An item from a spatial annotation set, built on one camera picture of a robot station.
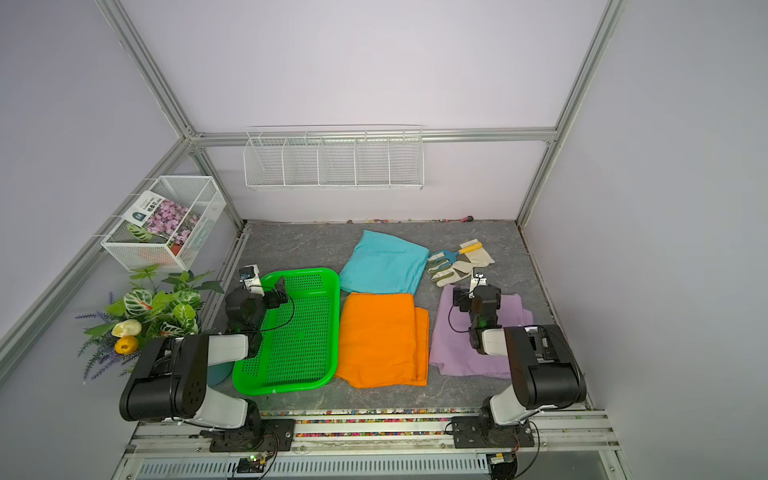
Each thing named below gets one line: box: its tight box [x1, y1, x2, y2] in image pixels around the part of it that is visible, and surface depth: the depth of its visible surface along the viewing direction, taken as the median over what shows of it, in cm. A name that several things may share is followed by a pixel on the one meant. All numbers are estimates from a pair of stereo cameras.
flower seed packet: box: [122, 190, 201, 255], surface depth 75 cm
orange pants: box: [336, 292, 430, 389], surface depth 88 cm
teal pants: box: [339, 230, 430, 295], surface depth 107 cm
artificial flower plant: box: [75, 264, 224, 383], surface depth 59 cm
